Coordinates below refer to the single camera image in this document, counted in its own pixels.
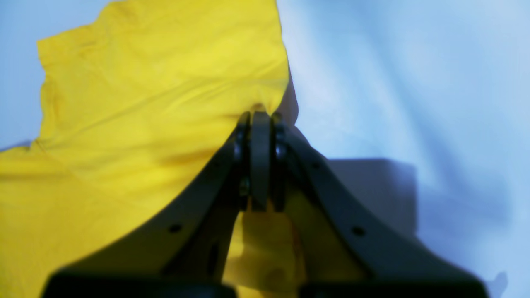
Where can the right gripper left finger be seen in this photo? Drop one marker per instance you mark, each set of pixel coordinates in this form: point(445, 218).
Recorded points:
point(181, 251)

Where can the orange T-shirt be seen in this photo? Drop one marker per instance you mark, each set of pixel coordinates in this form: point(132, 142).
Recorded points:
point(134, 105)

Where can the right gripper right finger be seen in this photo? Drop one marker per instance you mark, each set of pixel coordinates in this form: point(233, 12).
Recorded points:
point(348, 252)

